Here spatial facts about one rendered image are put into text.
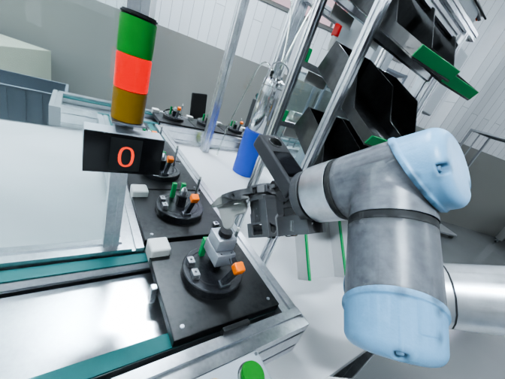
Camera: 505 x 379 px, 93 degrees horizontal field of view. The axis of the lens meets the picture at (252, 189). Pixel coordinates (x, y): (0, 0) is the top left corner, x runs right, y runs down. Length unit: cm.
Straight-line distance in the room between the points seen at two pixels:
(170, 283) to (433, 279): 46
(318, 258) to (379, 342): 50
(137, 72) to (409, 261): 41
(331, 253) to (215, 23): 387
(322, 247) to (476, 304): 42
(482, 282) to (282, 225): 23
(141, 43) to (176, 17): 390
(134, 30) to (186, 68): 383
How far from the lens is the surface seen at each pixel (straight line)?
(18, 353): 57
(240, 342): 54
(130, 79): 44
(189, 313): 52
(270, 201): 36
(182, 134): 167
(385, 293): 22
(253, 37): 424
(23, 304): 62
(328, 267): 73
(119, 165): 48
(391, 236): 23
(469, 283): 37
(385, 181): 24
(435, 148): 24
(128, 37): 44
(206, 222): 74
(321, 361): 73
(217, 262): 52
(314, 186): 29
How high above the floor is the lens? 139
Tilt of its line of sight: 24 degrees down
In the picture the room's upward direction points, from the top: 21 degrees clockwise
